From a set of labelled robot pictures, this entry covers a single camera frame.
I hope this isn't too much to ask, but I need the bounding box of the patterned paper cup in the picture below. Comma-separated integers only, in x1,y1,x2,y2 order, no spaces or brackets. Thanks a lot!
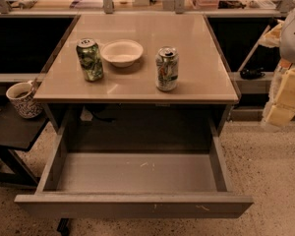
6,81,43,119

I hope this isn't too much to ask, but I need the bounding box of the white 7up soda can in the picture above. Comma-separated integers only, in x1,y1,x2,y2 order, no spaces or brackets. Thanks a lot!
155,46,179,91

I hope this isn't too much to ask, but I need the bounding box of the white paper bowl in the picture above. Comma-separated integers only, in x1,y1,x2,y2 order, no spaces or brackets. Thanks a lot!
100,39,144,68

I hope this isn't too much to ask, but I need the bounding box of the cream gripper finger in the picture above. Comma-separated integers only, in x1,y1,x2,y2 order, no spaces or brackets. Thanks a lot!
265,105,295,127
274,66,295,110

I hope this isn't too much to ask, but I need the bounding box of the black object on shelf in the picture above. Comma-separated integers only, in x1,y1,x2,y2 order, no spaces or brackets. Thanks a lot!
240,68,265,80

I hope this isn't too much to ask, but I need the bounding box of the grey open top drawer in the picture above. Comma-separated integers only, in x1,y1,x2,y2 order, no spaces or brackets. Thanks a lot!
15,126,253,219

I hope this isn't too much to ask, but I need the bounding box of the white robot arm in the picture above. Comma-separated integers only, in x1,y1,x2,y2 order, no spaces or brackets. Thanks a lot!
262,8,295,131

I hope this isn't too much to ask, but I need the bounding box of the dark side stool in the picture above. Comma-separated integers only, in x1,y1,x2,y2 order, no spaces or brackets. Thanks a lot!
0,103,48,187

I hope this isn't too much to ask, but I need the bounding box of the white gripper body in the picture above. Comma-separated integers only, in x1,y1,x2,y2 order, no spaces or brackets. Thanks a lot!
278,58,295,73

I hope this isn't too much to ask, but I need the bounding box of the green soda can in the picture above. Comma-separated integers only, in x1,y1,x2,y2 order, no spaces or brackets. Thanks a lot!
76,38,103,82

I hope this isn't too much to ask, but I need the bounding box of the grey cabinet desk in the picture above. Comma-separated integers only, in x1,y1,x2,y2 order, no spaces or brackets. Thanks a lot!
35,13,239,153

